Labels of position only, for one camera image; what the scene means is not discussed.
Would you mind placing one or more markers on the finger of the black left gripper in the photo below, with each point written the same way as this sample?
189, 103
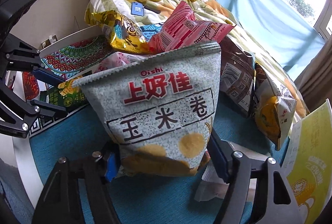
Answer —
18, 116
17, 55

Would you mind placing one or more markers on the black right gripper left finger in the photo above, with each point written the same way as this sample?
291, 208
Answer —
60, 200

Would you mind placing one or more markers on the grey Oishi corn roll bag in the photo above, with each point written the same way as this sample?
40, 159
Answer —
159, 110

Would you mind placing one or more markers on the white pink snack bag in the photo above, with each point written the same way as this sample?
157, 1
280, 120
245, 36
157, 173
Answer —
117, 59

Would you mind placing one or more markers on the gold yellow snack bag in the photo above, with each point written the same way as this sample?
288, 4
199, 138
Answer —
122, 33

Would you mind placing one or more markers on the clear wrapped white snack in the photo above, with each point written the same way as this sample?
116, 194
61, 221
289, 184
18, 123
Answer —
211, 186

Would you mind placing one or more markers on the colourful mandala cloth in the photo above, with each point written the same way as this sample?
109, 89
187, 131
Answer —
72, 61

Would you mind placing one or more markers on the green snack bag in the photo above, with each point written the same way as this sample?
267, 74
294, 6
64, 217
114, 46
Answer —
64, 95

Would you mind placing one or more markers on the white orange chip bag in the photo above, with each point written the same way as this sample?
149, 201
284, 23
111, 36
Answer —
274, 107

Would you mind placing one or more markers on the green cardboard box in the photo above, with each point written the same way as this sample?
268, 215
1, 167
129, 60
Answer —
307, 162

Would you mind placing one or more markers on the brown snack bag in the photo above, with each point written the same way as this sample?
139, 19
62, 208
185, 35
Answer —
237, 75

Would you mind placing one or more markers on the blue tag on quilt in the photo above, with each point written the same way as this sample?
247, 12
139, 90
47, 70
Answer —
137, 9

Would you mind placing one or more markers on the floral quilt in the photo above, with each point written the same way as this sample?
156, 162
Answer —
158, 11

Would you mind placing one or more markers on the light blue window cloth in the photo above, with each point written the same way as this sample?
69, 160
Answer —
287, 37

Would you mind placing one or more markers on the pink striped snack bag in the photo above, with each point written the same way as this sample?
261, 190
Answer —
182, 29

